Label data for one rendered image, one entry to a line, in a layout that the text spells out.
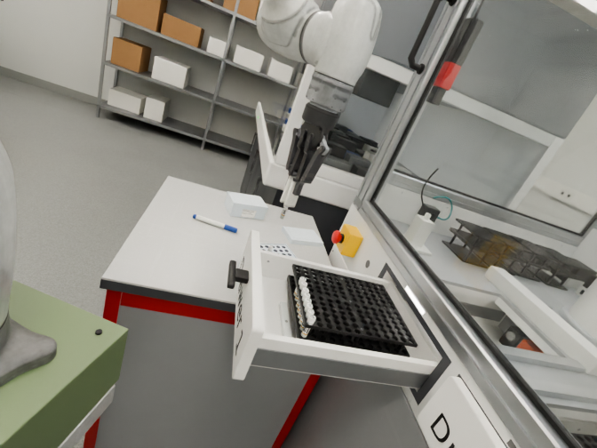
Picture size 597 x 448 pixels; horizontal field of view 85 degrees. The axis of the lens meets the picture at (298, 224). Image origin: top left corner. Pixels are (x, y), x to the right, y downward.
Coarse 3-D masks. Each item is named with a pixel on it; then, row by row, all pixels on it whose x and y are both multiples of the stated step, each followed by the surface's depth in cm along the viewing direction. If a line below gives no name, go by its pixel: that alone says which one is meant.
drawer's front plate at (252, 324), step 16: (256, 240) 66; (256, 256) 61; (256, 272) 57; (256, 288) 53; (240, 304) 59; (256, 304) 49; (240, 320) 55; (256, 320) 46; (240, 336) 52; (256, 336) 46; (240, 352) 49; (240, 368) 48
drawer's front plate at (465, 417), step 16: (448, 384) 51; (464, 384) 50; (432, 400) 53; (448, 400) 50; (464, 400) 48; (432, 416) 53; (448, 416) 50; (464, 416) 47; (480, 416) 46; (432, 432) 52; (464, 432) 47; (480, 432) 44
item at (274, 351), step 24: (264, 264) 71; (288, 264) 72; (312, 264) 73; (264, 288) 69; (288, 288) 72; (264, 312) 62; (288, 312) 65; (408, 312) 70; (264, 336) 49; (264, 360) 50; (288, 360) 51; (312, 360) 52; (336, 360) 53; (360, 360) 54; (384, 360) 55; (408, 360) 56; (432, 360) 60; (408, 384) 58
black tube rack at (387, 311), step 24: (312, 288) 64; (336, 288) 67; (360, 288) 70; (384, 288) 74; (336, 312) 60; (360, 312) 63; (384, 312) 65; (312, 336) 57; (336, 336) 58; (360, 336) 57; (384, 336) 59; (408, 336) 62
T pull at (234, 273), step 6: (234, 264) 59; (228, 270) 58; (234, 270) 58; (240, 270) 58; (246, 270) 59; (228, 276) 56; (234, 276) 56; (240, 276) 57; (246, 276) 57; (228, 282) 55; (234, 282) 55; (240, 282) 57; (246, 282) 57; (228, 288) 55
